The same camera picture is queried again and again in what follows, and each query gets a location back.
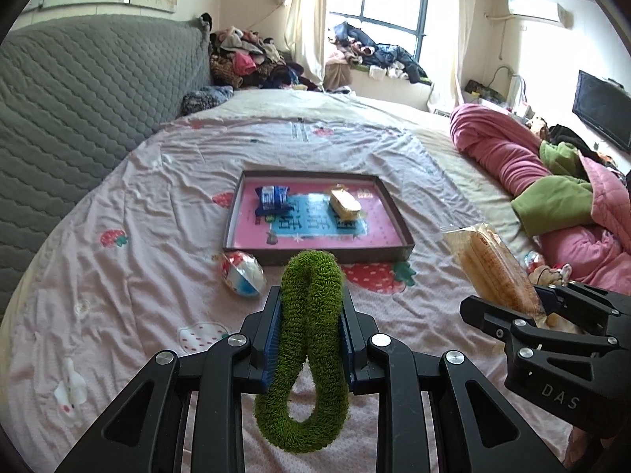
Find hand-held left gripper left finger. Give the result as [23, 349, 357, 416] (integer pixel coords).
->
[54, 286, 284, 473]

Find cream curtain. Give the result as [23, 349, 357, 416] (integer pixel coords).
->
[283, 0, 329, 89]
[428, 0, 481, 114]

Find green blanket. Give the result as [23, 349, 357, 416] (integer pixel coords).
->
[512, 142, 599, 237]

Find black cloth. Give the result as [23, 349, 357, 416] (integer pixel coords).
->
[547, 123, 619, 171]

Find pile of mixed clothes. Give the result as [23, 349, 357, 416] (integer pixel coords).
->
[209, 27, 326, 92]

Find dark framed window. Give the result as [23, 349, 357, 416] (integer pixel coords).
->
[328, 0, 437, 60]

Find grey quilted headboard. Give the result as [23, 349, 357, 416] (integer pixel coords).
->
[0, 15, 215, 326]

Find dark floral pillow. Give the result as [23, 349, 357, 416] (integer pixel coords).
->
[181, 85, 235, 116]

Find blue snack packet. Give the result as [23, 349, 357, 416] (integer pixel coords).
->
[254, 184, 293, 218]

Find white air conditioner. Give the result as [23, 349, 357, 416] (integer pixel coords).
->
[508, 0, 575, 29]

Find pink blanket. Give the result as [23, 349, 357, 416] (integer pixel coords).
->
[450, 103, 631, 296]

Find plush toy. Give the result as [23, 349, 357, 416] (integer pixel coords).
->
[531, 262, 573, 287]

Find pink strawberry print bedsheet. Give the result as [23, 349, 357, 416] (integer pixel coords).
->
[0, 91, 587, 473]

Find dark clothes on windowsill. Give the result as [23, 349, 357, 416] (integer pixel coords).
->
[325, 20, 429, 84]

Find shallow dark box pink inside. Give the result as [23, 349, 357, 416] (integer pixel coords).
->
[223, 170, 415, 267]

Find yellow bread packet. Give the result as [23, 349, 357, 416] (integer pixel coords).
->
[328, 184, 366, 221]

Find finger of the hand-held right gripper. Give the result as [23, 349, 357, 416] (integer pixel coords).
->
[459, 294, 619, 356]
[533, 280, 631, 328]

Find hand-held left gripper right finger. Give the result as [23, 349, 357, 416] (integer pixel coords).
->
[338, 288, 568, 473]

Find brown cloth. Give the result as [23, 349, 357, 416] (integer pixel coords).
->
[323, 61, 353, 92]

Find black flat television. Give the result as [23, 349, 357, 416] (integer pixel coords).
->
[572, 70, 631, 155]

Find green fuzzy ring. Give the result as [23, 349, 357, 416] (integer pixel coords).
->
[254, 250, 352, 453]

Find clear rice cracker packet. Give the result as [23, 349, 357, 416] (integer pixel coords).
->
[441, 223, 547, 318]

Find egg-shaped toy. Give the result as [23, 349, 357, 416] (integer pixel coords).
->
[219, 250, 268, 299]

